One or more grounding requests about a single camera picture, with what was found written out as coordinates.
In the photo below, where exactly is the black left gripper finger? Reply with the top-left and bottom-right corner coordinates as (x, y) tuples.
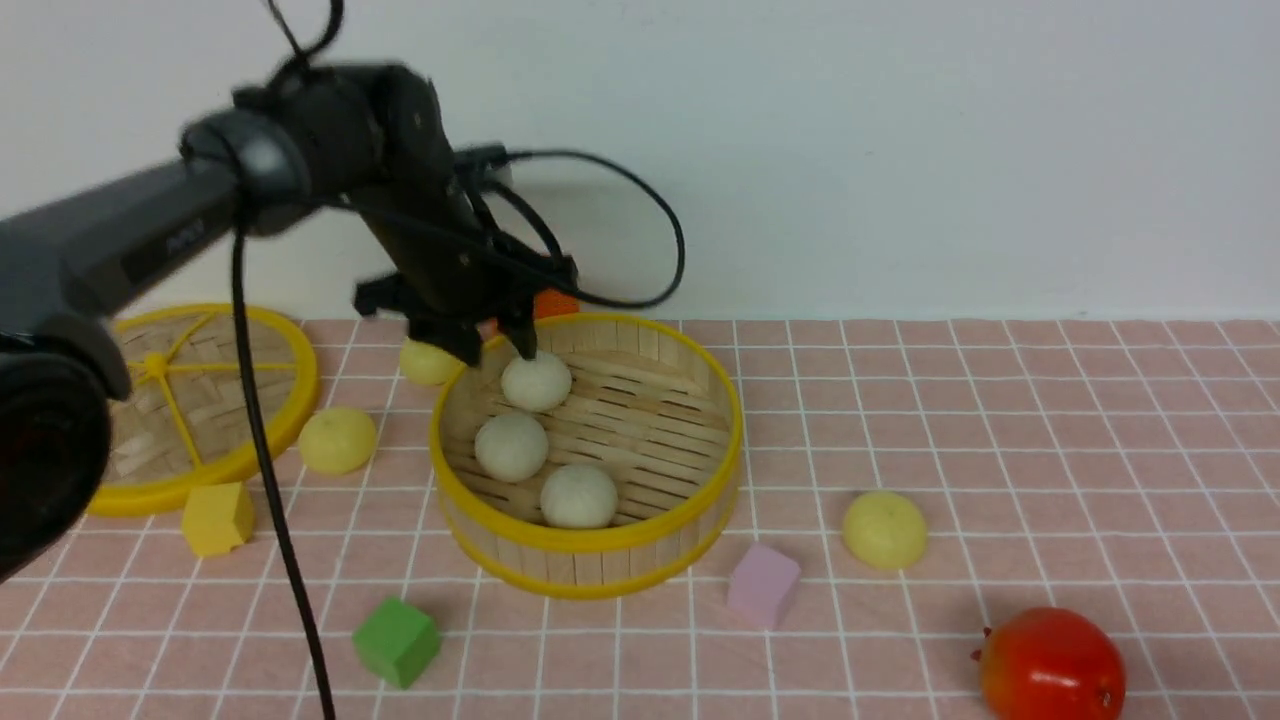
(436, 319), (486, 368)
(500, 300), (538, 360)

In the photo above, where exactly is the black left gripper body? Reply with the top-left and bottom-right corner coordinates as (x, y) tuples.
(353, 190), (579, 345)

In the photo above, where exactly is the yellow bun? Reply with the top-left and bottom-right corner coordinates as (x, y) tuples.
(842, 489), (929, 571)
(297, 407), (378, 477)
(399, 340), (465, 386)

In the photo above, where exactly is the white pleated bun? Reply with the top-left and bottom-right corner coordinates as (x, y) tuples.
(500, 350), (573, 413)

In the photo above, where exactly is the white bun front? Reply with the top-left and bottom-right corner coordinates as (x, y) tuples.
(540, 462), (620, 529)

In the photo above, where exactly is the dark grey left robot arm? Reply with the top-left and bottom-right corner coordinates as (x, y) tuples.
(1, 64), (577, 578)

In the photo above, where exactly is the bamboo steamer tray yellow rim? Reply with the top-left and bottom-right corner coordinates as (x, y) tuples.
(429, 313), (745, 600)

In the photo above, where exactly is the woven steamer lid yellow rim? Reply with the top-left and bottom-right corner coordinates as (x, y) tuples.
(90, 304), (319, 518)

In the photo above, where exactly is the orange fruit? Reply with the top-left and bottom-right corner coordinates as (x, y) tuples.
(532, 290), (580, 320)

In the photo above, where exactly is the yellow foam block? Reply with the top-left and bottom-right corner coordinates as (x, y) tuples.
(180, 482), (256, 559)

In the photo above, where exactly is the green foam cube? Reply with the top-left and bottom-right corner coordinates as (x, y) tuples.
(352, 596), (442, 691)

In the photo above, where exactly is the pink foam cube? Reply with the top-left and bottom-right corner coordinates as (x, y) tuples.
(726, 542), (803, 632)

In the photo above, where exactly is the pink grid tablecloth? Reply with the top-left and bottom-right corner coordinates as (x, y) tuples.
(0, 319), (1280, 720)

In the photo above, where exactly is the red pomegranate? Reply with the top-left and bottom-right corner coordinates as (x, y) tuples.
(972, 606), (1126, 719)

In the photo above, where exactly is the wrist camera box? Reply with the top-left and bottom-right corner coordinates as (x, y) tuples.
(453, 143), (513, 188)

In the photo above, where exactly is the black cable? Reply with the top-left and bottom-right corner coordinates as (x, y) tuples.
(230, 0), (687, 720)

